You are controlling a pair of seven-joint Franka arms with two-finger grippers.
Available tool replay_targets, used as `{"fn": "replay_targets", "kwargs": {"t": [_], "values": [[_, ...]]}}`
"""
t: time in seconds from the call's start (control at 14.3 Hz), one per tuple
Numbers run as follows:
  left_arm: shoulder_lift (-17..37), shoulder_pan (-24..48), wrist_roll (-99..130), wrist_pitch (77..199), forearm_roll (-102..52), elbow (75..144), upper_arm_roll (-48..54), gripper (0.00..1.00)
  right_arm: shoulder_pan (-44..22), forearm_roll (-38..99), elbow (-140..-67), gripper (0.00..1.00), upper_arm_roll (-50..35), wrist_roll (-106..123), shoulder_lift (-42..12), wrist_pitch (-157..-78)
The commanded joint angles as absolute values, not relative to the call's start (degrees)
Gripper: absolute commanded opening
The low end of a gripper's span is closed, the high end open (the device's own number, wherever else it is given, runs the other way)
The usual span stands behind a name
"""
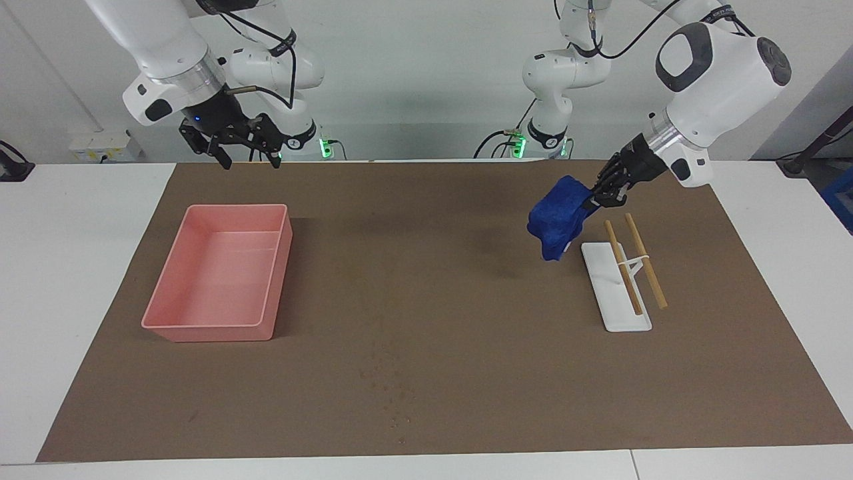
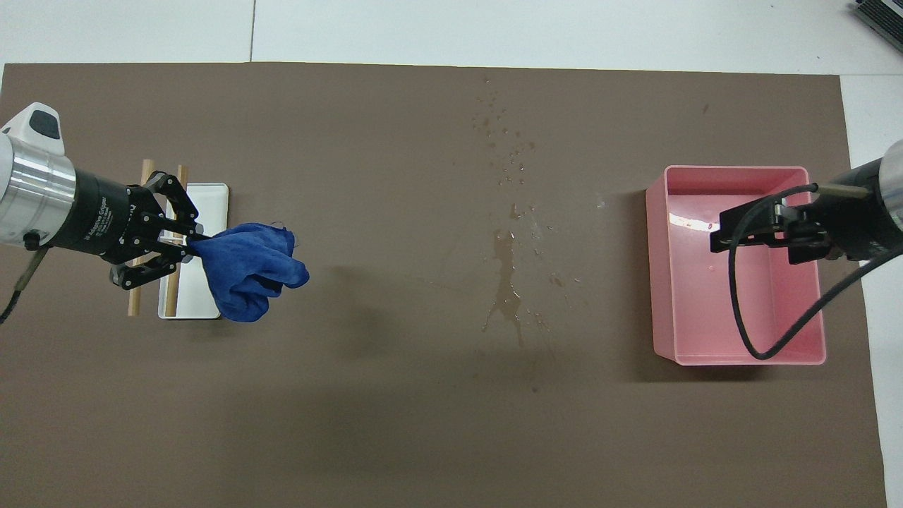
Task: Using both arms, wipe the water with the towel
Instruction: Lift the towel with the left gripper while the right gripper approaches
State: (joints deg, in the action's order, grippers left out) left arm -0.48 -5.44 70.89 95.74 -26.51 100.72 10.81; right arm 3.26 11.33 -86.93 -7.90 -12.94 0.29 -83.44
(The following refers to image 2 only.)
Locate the pink plastic bin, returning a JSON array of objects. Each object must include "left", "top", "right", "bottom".
[{"left": 646, "top": 166, "right": 827, "bottom": 366}]

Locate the short wooden rack rod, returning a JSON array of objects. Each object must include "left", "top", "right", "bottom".
[{"left": 164, "top": 165, "right": 190, "bottom": 318}]

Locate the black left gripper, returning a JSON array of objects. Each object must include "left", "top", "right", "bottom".
[{"left": 49, "top": 168, "right": 207, "bottom": 292}]

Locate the brown table mat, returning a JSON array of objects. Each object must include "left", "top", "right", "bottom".
[{"left": 0, "top": 62, "right": 888, "bottom": 508}]

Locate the white towel rack base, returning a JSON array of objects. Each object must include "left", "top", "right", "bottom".
[{"left": 158, "top": 183, "right": 230, "bottom": 320}]

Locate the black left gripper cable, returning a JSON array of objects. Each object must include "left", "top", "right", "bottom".
[{"left": 0, "top": 233, "right": 47, "bottom": 326}]

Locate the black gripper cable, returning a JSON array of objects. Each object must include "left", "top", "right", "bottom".
[
  {"left": 726, "top": 182, "right": 903, "bottom": 361},
  {"left": 0, "top": 233, "right": 47, "bottom": 326}
]

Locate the grey ribbed device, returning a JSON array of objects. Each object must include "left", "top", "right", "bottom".
[{"left": 849, "top": 0, "right": 903, "bottom": 37}]

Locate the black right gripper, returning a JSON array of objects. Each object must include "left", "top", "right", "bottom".
[{"left": 710, "top": 158, "right": 891, "bottom": 266}]

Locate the long wooden rack rod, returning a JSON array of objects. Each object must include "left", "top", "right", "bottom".
[{"left": 128, "top": 159, "right": 155, "bottom": 318}]

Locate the blue towel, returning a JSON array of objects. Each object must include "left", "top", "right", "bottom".
[{"left": 188, "top": 222, "right": 310, "bottom": 323}]

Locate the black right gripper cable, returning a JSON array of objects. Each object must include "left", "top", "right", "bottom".
[{"left": 726, "top": 182, "right": 903, "bottom": 361}]

